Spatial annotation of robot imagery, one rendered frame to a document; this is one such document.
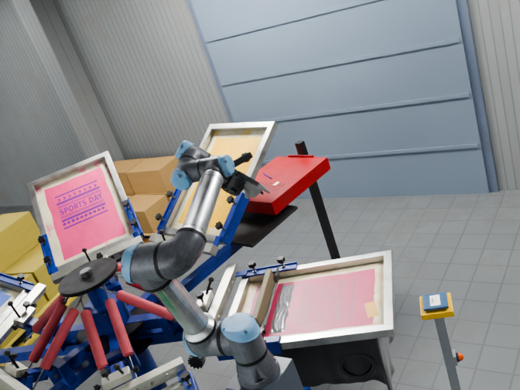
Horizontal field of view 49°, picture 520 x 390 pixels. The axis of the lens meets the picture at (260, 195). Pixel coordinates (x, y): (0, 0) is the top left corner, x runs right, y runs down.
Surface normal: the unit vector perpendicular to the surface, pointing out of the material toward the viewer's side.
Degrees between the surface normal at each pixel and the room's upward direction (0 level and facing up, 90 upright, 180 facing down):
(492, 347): 0
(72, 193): 32
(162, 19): 90
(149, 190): 90
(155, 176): 90
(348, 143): 90
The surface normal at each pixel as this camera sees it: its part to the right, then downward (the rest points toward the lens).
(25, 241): 0.87, -0.09
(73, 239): -0.11, -0.58
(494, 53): -0.49, 0.50
